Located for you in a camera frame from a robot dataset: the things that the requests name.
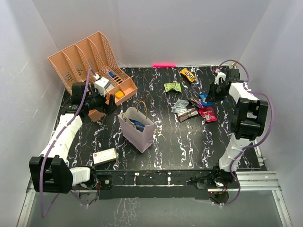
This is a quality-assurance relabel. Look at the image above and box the blue white snack bag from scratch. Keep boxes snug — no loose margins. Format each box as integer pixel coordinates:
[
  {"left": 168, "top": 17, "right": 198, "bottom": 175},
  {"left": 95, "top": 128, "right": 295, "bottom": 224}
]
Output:
[{"left": 125, "top": 119, "right": 145, "bottom": 132}]

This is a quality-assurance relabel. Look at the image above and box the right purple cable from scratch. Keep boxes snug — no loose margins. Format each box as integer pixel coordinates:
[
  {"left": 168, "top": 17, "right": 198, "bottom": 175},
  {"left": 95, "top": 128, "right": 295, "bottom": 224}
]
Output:
[{"left": 213, "top": 59, "right": 275, "bottom": 205}]

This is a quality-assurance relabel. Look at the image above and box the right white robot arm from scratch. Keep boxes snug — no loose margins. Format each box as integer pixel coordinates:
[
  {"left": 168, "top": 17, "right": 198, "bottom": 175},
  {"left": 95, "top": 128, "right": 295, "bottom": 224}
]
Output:
[{"left": 203, "top": 68, "right": 268, "bottom": 188}]

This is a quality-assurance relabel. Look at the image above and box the purple candy bar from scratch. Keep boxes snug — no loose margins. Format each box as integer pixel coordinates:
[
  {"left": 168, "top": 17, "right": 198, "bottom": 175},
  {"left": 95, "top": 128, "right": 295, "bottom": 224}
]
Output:
[{"left": 188, "top": 97, "right": 204, "bottom": 109}]

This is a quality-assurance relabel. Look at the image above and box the lilac paper bag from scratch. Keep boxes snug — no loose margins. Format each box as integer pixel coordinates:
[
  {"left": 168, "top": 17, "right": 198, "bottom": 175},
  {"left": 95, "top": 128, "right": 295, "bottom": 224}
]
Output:
[{"left": 118, "top": 100, "right": 156, "bottom": 153}]

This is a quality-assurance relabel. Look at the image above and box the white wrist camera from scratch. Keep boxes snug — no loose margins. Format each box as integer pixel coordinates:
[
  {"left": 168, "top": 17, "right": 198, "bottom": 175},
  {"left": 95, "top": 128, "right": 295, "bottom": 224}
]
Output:
[
  {"left": 94, "top": 77, "right": 111, "bottom": 96},
  {"left": 214, "top": 69, "right": 226, "bottom": 85}
]

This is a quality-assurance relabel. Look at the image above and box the black front mounting rail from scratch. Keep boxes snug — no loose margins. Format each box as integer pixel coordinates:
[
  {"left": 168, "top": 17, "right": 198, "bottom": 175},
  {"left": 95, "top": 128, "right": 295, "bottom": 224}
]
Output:
[{"left": 71, "top": 168, "right": 237, "bottom": 201}]

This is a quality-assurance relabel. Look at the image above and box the pink plastic file organizer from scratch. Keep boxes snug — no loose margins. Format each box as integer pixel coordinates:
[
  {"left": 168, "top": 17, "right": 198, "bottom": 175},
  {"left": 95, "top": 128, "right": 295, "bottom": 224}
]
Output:
[{"left": 48, "top": 32, "right": 137, "bottom": 122}]

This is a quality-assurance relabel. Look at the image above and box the yellow m&m packet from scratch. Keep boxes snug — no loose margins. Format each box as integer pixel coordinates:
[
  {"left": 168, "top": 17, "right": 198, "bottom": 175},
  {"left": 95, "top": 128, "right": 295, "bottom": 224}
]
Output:
[{"left": 180, "top": 68, "right": 196, "bottom": 82}]

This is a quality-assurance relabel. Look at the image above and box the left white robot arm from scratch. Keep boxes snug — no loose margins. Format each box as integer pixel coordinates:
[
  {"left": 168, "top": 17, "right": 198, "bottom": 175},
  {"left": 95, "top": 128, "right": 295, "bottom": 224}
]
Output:
[{"left": 29, "top": 78, "right": 117, "bottom": 193}]

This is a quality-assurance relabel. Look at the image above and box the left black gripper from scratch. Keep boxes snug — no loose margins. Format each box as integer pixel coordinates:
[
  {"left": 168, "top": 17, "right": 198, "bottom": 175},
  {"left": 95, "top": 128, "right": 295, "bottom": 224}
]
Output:
[{"left": 84, "top": 85, "right": 118, "bottom": 115}]

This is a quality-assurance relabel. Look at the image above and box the silver foil packet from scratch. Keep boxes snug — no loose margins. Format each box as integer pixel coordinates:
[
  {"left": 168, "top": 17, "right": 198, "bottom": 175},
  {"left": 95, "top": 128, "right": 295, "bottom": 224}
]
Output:
[{"left": 171, "top": 99, "right": 189, "bottom": 114}]

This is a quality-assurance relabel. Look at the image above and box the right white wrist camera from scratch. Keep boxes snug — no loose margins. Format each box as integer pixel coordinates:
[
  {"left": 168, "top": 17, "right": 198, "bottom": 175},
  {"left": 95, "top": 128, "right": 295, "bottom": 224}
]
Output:
[{"left": 214, "top": 69, "right": 226, "bottom": 85}]

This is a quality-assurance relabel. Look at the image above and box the white red card box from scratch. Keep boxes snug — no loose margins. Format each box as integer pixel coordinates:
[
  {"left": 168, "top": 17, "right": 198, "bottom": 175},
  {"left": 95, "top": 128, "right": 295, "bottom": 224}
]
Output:
[{"left": 93, "top": 148, "right": 118, "bottom": 166}]

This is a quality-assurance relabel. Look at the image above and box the brown chocolate bar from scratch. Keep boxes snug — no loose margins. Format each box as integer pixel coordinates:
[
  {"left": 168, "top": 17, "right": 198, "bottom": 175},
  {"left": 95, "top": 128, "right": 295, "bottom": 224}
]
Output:
[{"left": 177, "top": 108, "right": 198, "bottom": 122}]

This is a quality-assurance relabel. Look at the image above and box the blue candy wrapper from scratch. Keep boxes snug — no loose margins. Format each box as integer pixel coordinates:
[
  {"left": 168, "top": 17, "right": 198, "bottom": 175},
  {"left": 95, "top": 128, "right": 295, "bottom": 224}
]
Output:
[{"left": 199, "top": 93, "right": 213, "bottom": 107}]

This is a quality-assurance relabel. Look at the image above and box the blue eraser block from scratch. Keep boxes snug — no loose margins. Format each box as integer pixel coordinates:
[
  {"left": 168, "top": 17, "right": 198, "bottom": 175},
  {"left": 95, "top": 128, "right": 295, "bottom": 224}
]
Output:
[{"left": 109, "top": 71, "right": 116, "bottom": 78}]

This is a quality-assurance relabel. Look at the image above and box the red candy pouch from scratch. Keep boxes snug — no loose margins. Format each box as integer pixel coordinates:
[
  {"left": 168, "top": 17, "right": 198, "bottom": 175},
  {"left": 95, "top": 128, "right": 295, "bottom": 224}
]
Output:
[{"left": 198, "top": 106, "right": 218, "bottom": 122}]

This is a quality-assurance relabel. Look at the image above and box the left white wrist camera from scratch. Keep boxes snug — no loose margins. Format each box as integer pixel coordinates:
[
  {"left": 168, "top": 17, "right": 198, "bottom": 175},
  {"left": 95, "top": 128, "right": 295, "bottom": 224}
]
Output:
[{"left": 94, "top": 77, "right": 111, "bottom": 96}]

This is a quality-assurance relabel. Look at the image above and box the green candy wrapper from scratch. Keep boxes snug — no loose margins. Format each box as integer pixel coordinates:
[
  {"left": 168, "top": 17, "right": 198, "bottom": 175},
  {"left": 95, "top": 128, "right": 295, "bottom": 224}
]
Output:
[{"left": 164, "top": 82, "right": 182, "bottom": 92}]

